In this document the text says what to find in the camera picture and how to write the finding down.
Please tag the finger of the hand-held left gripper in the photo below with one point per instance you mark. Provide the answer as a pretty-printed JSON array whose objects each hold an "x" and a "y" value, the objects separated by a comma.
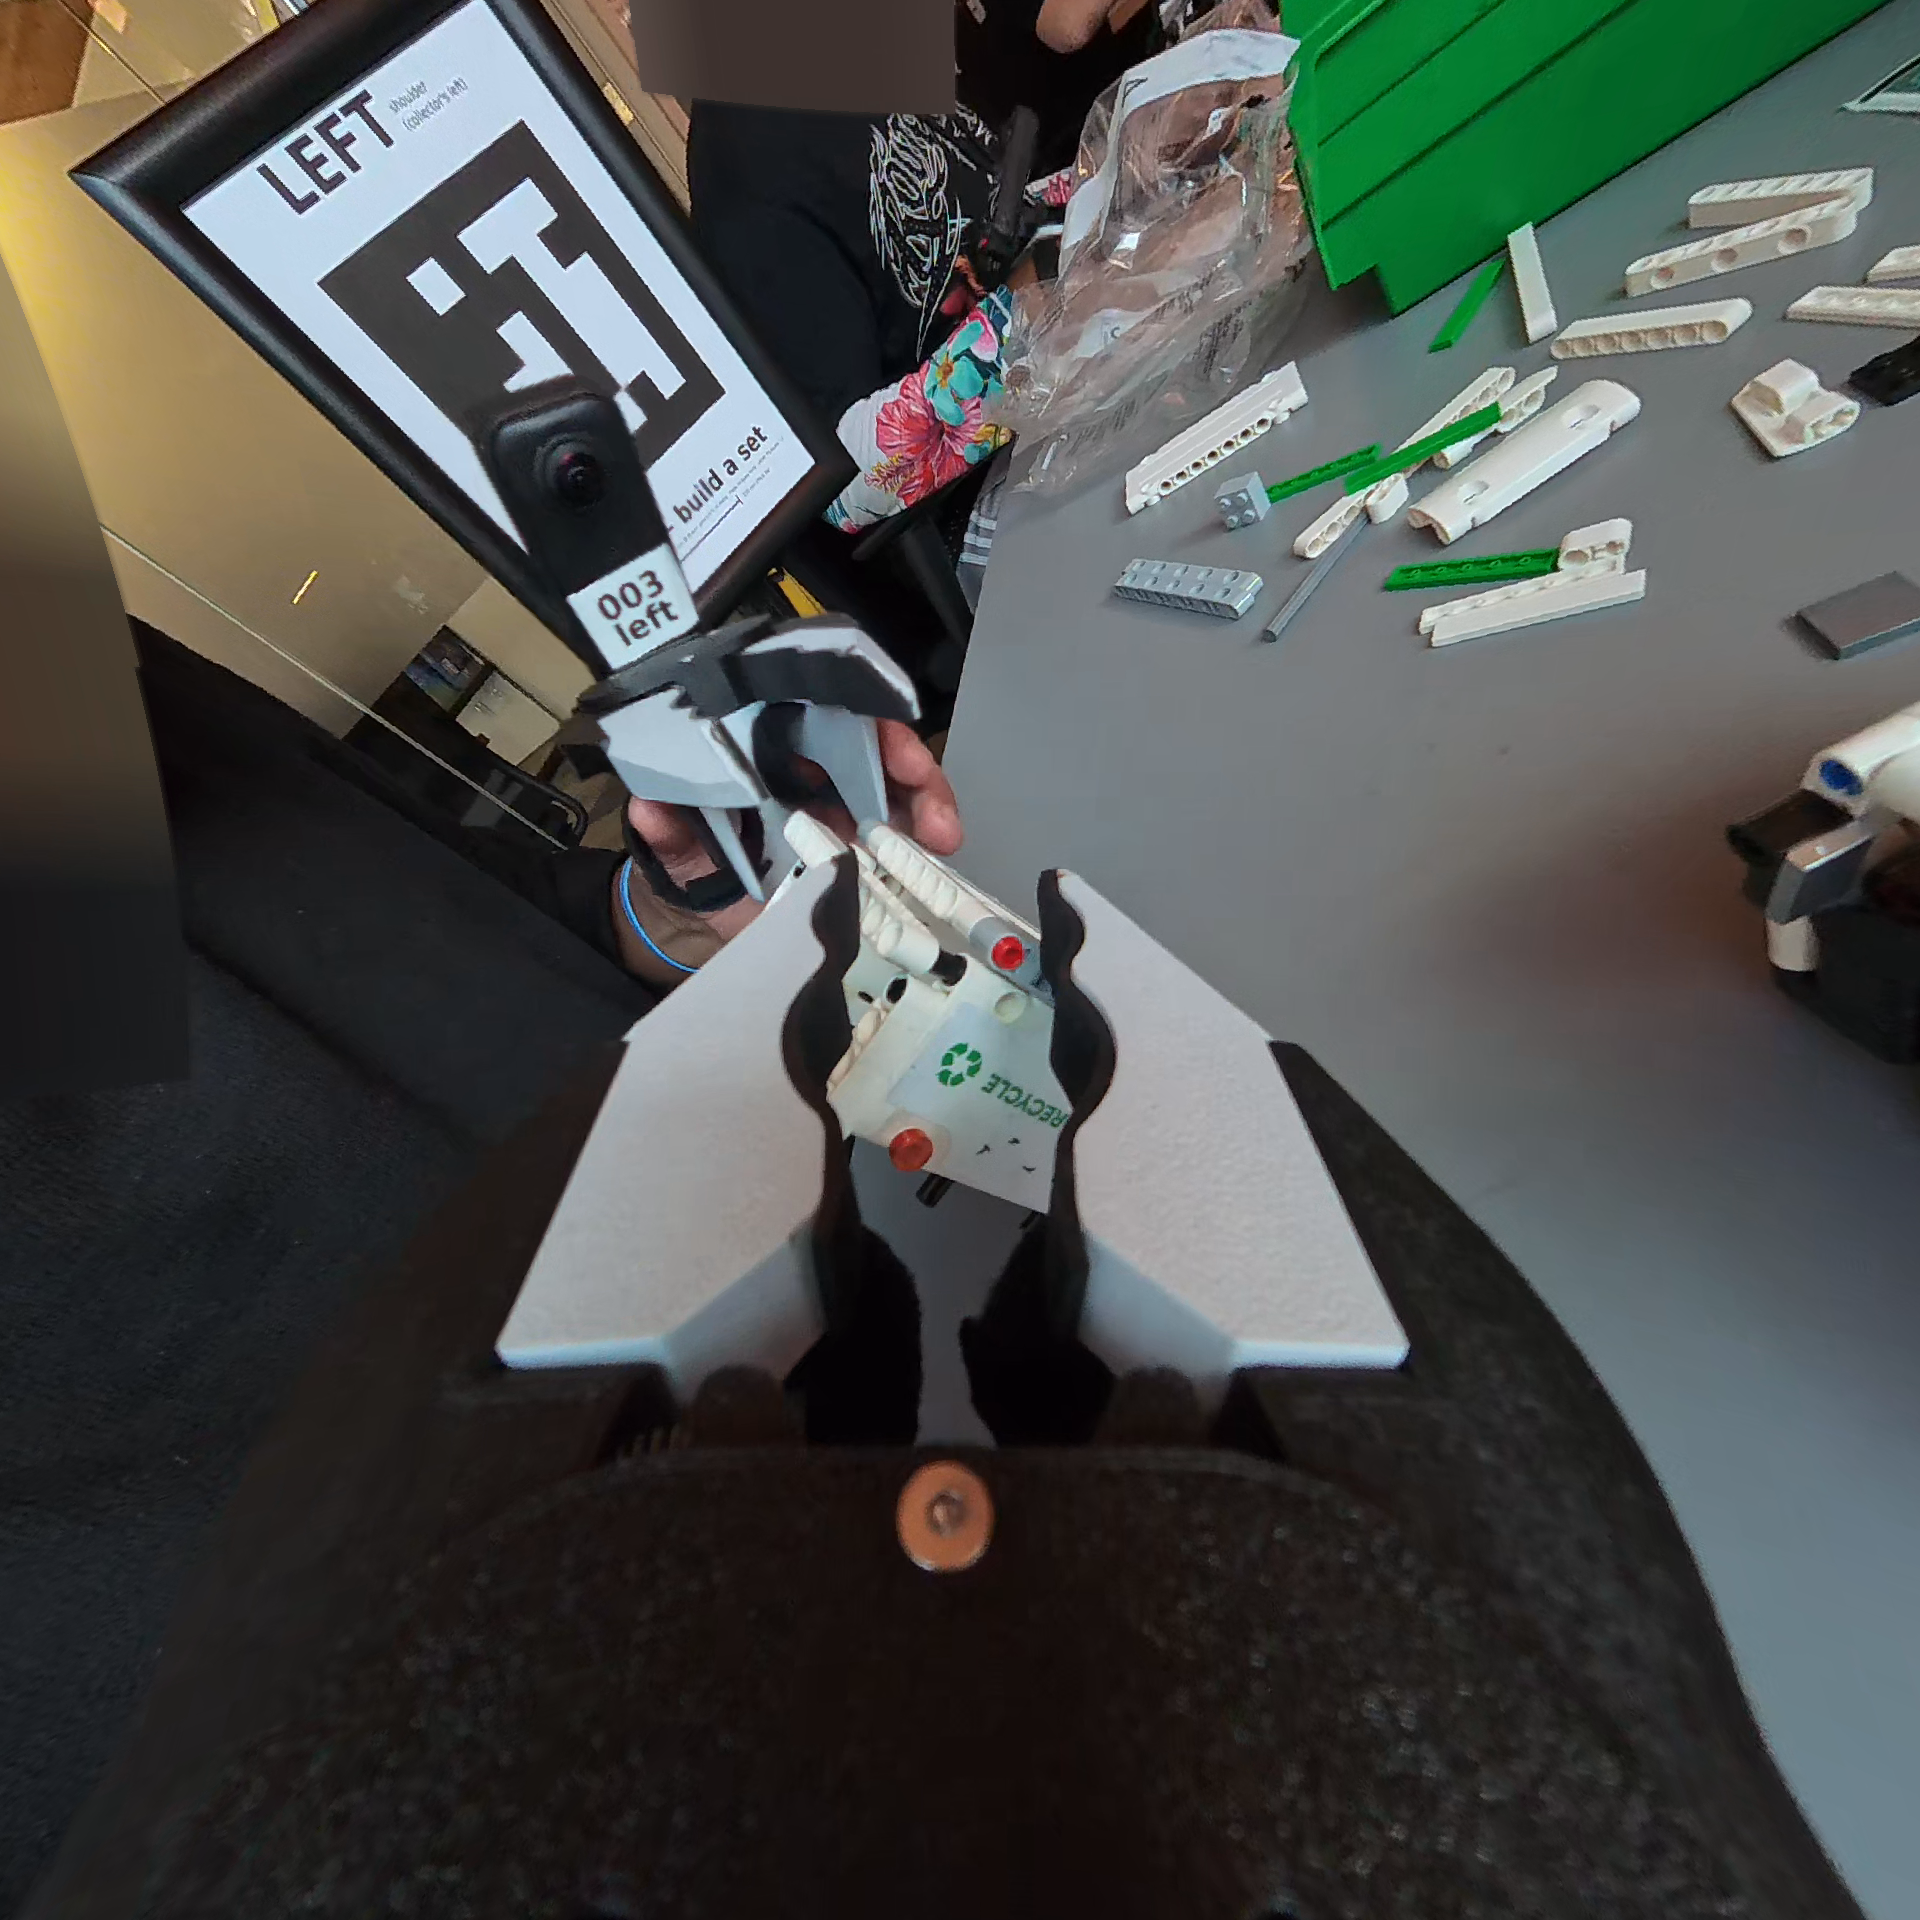
[
  {"x": 847, "y": 767},
  {"x": 678, "y": 751}
]

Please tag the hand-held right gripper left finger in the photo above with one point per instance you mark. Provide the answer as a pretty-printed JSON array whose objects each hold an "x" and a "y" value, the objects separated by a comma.
[{"x": 678, "y": 1198}]

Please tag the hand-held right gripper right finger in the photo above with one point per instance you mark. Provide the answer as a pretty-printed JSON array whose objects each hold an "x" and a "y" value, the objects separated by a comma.
[{"x": 1215, "y": 1198}]

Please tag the white lego hopper assembly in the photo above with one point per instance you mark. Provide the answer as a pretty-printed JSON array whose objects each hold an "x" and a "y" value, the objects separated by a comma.
[{"x": 930, "y": 1078}]

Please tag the white green lego truck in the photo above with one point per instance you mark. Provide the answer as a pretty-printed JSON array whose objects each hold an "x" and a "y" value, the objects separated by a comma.
[{"x": 1816, "y": 875}]

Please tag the grey long lego beam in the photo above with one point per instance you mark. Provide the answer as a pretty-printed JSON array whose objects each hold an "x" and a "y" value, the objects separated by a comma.
[{"x": 1187, "y": 585}]

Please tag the small grey lego plate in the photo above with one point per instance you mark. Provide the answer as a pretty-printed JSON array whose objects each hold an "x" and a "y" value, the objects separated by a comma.
[{"x": 1243, "y": 503}]

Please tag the grey lego axle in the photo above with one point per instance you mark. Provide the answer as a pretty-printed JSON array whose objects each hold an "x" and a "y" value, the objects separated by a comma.
[{"x": 1311, "y": 582}]

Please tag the green lego strip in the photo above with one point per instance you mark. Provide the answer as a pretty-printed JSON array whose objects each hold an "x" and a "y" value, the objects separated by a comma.
[
  {"x": 1469, "y": 571},
  {"x": 1424, "y": 448},
  {"x": 1318, "y": 474},
  {"x": 1469, "y": 305}
]

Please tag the white curved lego panel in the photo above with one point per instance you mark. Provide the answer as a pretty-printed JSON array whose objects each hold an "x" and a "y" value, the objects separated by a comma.
[{"x": 1533, "y": 455}]

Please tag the grey flat lego tile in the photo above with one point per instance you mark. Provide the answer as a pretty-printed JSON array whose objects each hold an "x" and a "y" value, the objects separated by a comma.
[{"x": 1860, "y": 616}]

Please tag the scattered white lego beams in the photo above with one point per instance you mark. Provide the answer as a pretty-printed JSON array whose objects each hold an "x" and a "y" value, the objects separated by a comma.
[{"x": 1653, "y": 327}]

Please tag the black small lego piece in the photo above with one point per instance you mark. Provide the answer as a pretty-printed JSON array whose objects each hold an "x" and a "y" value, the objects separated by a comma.
[{"x": 1895, "y": 369}]

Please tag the person's left hand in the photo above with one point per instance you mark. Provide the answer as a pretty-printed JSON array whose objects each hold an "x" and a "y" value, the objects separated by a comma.
[{"x": 922, "y": 796}]

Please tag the black office chair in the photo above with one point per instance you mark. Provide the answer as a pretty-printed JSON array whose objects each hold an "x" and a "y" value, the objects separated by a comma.
[{"x": 935, "y": 585}]

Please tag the clear plastic bag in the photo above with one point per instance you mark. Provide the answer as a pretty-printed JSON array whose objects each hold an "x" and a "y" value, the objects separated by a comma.
[{"x": 1155, "y": 269}]

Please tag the green plastic bin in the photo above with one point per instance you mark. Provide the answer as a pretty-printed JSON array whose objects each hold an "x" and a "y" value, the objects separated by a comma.
[{"x": 1438, "y": 135}]

